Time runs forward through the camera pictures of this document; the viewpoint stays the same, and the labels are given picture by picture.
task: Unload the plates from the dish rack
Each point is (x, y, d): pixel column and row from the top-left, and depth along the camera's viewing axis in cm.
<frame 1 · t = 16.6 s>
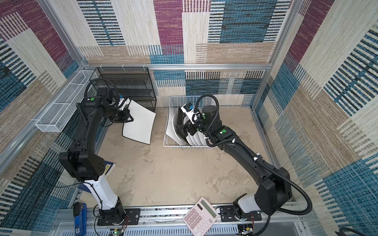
left hand: (130, 116, 82), fingers closed
right hand: (182, 121, 75), fingers open
white square plate outer: (140, 129, 95), point 13 cm above the table

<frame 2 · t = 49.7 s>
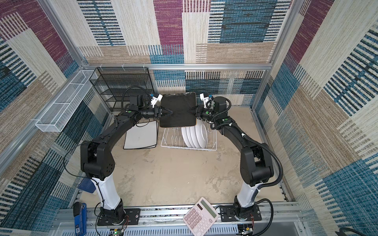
left hand: (172, 112, 81), fingers open
right hand: (186, 111, 80), fingers closed
white square plate inner: (141, 137, 105), on the table
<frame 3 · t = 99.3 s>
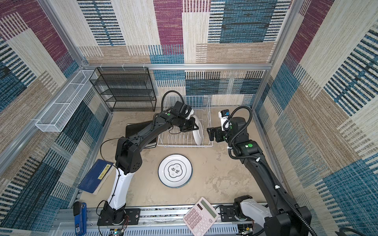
left hand: (200, 126, 88), fingers closed
right hand: (215, 129, 77), fingers open
white round plate 2: (175, 171, 89), point 2 cm above the table
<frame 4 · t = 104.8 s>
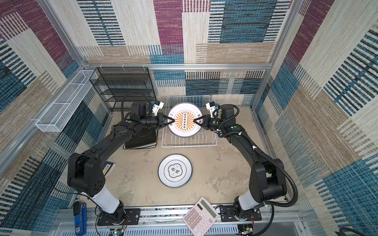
left hand: (175, 119, 78), fingers closed
right hand: (193, 122, 79), fingers closed
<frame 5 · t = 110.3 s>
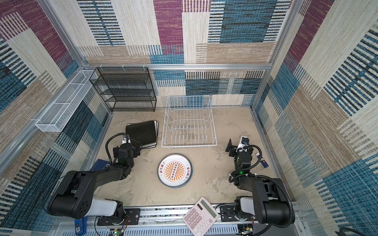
left hand: (126, 143, 91), fingers open
right hand: (237, 142, 88), fingers open
white round plate 3: (174, 170, 88), point 2 cm above the table
small blue white tube: (263, 161, 92), point 2 cm above the table
